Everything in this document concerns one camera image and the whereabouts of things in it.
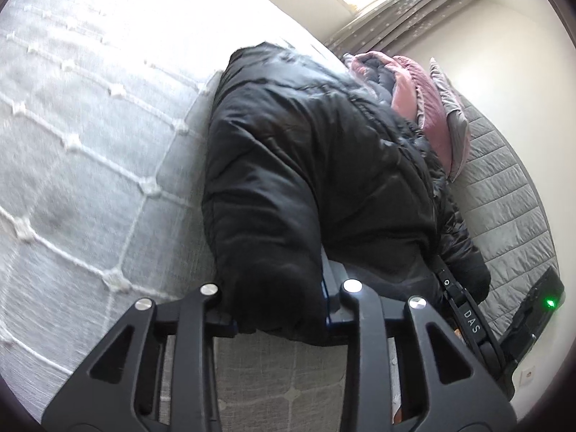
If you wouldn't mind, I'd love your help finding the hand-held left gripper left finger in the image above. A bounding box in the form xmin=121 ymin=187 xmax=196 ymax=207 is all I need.
xmin=41 ymin=283 xmax=237 ymax=432

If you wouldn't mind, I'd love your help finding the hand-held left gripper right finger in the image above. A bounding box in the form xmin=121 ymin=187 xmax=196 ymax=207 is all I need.
xmin=320 ymin=252 xmax=516 ymax=432

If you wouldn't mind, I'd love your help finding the black quilted puffer jacket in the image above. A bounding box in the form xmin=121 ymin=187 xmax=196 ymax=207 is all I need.
xmin=382 ymin=112 xmax=492 ymax=304

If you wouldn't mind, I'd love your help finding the black padded jacket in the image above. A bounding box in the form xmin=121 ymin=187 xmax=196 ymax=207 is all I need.
xmin=201 ymin=42 xmax=451 ymax=347

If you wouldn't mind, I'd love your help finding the grey quilted headboard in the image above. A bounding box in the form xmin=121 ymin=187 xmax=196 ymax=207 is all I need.
xmin=450 ymin=99 xmax=555 ymax=343

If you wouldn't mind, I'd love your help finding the grey pillow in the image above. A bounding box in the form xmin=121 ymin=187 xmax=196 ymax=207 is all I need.
xmin=427 ymin=58 xmax=472 ymax=183

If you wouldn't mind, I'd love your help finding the pink folded quilt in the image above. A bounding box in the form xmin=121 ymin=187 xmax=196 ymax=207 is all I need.
xmin=342 ymin=51 xmax=453 ymax=178

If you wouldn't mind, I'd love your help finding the white textured bedspread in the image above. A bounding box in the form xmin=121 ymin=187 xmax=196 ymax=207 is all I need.
xmin=0 ymin=0 xmax=406 ymax=432

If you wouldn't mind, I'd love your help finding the grey curtain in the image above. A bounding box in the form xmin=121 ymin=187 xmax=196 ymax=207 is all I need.
xmin=324 ymin=0 xmax=484 ymax=61

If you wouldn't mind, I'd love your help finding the white wall outlet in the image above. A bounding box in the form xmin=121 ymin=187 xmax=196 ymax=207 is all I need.
xmin=517 ymin=364 xmax=538 ymax=388

